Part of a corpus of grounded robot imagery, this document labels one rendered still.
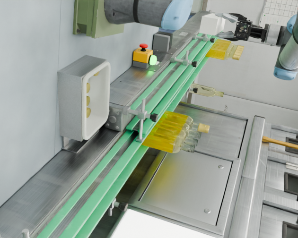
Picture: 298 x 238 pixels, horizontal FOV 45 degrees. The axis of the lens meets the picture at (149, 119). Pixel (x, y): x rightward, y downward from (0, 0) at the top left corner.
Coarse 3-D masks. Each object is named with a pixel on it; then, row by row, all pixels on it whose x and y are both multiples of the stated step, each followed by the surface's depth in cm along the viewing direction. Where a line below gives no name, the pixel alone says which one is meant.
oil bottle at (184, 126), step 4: (160, 120) 146; (164, 120) 146; (168, 120) 147; (172, 120) 147; (176, 120) 147; (164, 124) 144; (168, 124) 144; (172, 124) 144; (176, 124) 145; (180, 124) 145; (184, 124) 145; (180, 128) 143; (184, 128) 143; (188, 128) 144; (188, 132) 144
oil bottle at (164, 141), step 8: (152, 136) 135; (160, 136) 135; (168, 136) 135; (176, 136) 136; (144, 144) 138; (152, 144) 136; (160, 144) 135; (168, 144) 134; (176, 144) 133; (176, 152) 135
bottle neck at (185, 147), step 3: (183, 144) 134; (186, 144) 134; (189, 144) 134; (183, 147) 134; (186, 147) 134; (189, 147) 133; (192, 147) 133; (186, 150) 134; (189, 150) 133; (192, 150) 133
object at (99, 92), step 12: (96, 72) 107; (108, 72) 116; (84, 84) 102; (96, 84) 119; (108, 84) 118; (84, 96) 104; (96, 96) 122; (108, 96) 121; (84, 108) 106; (96, 108) 124; (108, 108) 123; (84, 120) 108; (96, 120) 122; (84, 132) 110
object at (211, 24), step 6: (204, 18) 133; (210, 18) 132; (216, 18) 132; (222, 18) 143; (204, 24) 133; (210, 24) 133; (216, 24) 132; (222, 24) 148; (204, 30) 134; (210, 30) 133; (216, 30) 135
